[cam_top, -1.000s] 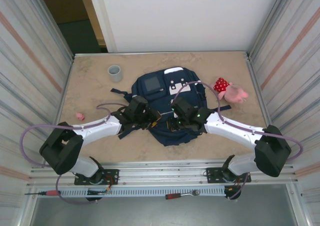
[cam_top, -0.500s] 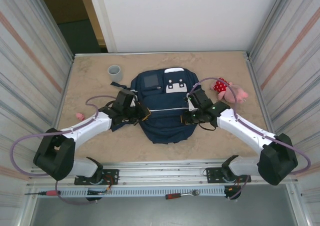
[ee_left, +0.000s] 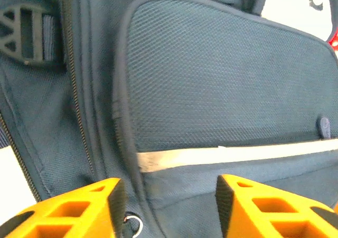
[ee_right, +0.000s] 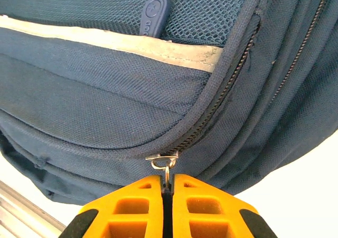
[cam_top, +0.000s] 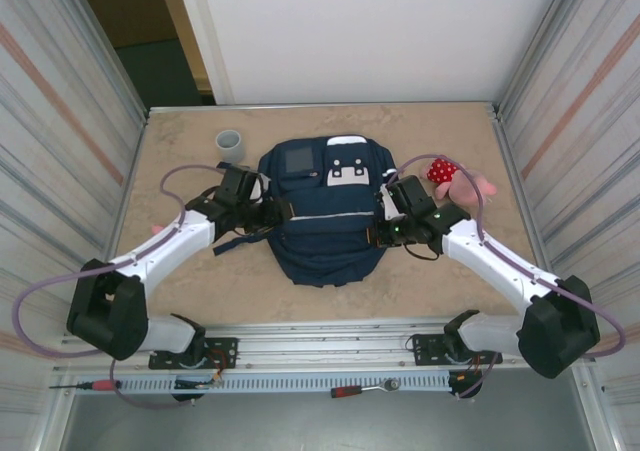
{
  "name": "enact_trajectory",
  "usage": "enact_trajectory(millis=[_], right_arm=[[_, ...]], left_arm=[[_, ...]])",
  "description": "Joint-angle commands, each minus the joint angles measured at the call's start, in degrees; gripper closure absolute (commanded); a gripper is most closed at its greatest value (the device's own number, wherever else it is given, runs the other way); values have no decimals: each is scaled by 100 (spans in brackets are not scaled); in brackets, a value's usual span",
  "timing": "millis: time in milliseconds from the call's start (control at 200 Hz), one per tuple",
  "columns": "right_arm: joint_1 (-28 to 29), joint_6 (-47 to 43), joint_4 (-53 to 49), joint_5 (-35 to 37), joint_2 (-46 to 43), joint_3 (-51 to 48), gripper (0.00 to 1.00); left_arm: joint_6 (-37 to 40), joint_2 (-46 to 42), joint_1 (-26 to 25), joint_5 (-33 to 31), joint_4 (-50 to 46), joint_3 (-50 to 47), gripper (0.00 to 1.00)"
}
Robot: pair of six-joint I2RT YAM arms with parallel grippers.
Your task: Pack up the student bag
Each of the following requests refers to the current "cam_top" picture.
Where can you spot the grey plastic cup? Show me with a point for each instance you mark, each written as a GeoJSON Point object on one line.
{"type": "Point", "coordinates": [229, 151]}

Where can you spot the pink plush toy, red dotted dress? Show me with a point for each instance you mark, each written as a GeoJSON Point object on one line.
{"type": "Point", "coordinates": [442, 171]}

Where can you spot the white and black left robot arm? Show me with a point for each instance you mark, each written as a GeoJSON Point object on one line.
{"type": "Point", "coordinates": [165, 246]}

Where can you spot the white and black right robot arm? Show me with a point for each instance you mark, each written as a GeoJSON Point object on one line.
{"type": "Point", "coordinates": [490, 261]}

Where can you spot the navy blue backpack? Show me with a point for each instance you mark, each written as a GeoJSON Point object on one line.
{"type": "Point", "coordinates": [325, 251]}

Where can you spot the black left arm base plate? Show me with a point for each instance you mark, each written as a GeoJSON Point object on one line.
{"type": "Point", "coordinates": [225, 346]}

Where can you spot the small pink eraser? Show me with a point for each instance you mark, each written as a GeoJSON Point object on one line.
{"type": "Point", "coordinates": [157, 230]}

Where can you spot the aluminium rail frame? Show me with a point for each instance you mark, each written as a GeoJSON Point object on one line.
{"type": "Point", "coordinates": [325, 343]}

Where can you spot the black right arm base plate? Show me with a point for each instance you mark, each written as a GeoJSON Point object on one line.
{"type": "Point", "coordinates": [425, 346]}

